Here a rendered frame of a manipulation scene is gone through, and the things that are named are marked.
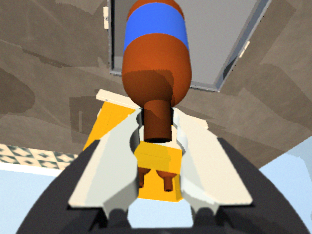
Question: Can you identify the yellow bottle crate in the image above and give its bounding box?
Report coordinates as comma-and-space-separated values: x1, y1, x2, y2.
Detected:
84, 101, 183, 202

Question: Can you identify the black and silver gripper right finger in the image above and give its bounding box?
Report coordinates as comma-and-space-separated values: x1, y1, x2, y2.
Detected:
171, 107, 311, 234

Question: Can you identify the grey tray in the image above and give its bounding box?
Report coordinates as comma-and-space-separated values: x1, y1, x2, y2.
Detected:
108, 0, 272, 92

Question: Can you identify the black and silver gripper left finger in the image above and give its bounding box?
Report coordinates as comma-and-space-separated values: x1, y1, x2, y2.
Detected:
15, 107, 144, 234

